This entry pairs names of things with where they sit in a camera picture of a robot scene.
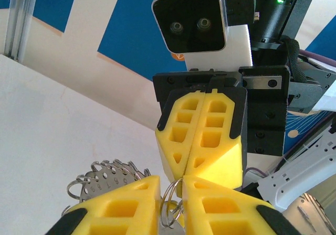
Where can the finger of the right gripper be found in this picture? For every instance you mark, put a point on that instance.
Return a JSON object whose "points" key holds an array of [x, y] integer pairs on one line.
{"points": [[168, 145], [223, 161]]}

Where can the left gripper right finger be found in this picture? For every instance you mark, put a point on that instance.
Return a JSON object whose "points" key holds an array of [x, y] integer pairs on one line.
{"points": [[236, 219]]}

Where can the metal band with key rings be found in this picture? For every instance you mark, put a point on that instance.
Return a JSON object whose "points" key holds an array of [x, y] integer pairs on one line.
{"points": [[105, 185]]}

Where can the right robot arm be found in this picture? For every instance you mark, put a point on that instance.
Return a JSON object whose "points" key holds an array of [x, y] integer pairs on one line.
{"points": [[302, 172]]}

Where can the aluminium frame post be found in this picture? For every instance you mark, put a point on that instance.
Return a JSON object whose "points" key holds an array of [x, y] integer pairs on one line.
{"points": [[19, 22]]}

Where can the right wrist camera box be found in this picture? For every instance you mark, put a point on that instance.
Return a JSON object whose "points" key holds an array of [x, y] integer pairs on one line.
{"points": [[189, 17]]}

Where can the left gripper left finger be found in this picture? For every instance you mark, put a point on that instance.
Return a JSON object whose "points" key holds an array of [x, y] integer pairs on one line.
{"points": [[105, 219]]}

